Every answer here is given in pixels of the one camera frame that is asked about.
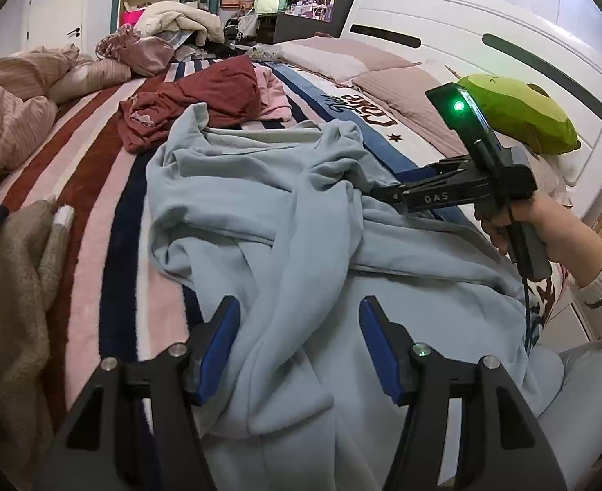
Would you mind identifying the brown knit garment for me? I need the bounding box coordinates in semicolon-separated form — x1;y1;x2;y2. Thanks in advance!
0;198;74;491

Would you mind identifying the dark red garment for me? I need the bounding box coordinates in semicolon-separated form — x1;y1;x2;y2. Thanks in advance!
118;54;265;153

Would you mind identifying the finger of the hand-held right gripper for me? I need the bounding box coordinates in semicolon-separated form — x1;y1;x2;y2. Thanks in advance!
398;160;478;187
366;180;476;216

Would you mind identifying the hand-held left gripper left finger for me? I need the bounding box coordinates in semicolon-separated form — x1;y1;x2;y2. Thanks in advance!
35;295;242;491

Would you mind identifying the pink and white pillow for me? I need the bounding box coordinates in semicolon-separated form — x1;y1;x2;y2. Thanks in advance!
275;36;419;83

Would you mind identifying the pink satin bag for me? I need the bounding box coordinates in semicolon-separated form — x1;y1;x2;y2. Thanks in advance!
95;25;175;79

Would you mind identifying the person's right hand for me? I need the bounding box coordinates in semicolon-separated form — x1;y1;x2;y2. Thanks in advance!
475;194;595;287

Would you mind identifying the pink garment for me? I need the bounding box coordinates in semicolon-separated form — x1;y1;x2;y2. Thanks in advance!
252;64;294;124

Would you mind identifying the light blue garment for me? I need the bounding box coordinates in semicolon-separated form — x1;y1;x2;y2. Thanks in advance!
145;103;562;491

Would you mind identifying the striped blanket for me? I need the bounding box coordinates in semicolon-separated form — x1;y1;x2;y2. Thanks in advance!
0;54;578;420

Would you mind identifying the white bed headboard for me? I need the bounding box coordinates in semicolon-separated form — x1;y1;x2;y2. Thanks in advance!
339;0;602;226

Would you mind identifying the green avocado plush toy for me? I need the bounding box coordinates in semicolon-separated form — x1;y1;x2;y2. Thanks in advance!
456;74;583;155

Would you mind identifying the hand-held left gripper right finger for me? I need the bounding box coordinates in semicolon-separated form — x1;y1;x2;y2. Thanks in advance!
358;295;570;491

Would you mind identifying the cream blanket pile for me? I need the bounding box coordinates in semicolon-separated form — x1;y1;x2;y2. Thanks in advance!
135;1;226;47

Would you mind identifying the white door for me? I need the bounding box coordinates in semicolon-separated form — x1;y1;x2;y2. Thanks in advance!
22;0;90;54

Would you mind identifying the beige ribbed quilt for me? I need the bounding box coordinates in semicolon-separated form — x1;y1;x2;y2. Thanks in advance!
0;45;133;177

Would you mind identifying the pink ribbed pillow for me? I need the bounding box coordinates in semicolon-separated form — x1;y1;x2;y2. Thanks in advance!
352;66;486;164

